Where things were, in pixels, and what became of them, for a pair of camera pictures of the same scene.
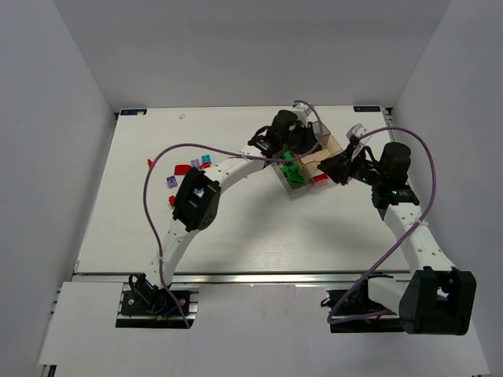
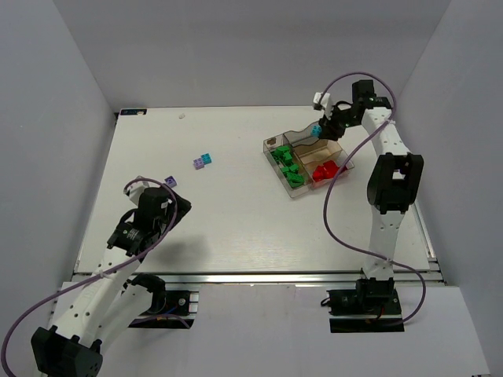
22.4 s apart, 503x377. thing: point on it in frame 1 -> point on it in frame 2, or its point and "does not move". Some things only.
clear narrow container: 293,173 does not move
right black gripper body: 347,164 -> 332,124
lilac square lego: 196,162 does not move
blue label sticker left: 133,111 does not move
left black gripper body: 300,138 -> 179,205
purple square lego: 172,181 does not move
